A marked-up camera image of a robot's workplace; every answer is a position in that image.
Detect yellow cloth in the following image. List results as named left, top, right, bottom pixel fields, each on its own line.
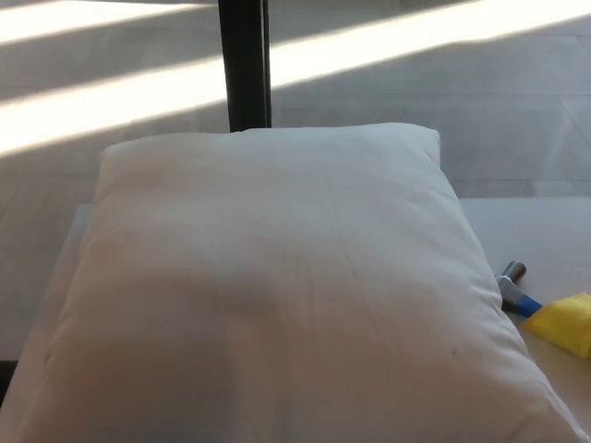
left=523, top=290, right=591, bottom=359

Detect black vertical post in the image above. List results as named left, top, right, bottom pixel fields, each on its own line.
left=217, top=0, right=273, bottom=134

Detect blue handled steel hammer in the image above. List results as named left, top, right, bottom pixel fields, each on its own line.
left=493, top=260, right=545, bottom=320

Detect white pillow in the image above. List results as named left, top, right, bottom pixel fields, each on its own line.
left=13, top=122, right=591, bottom=443

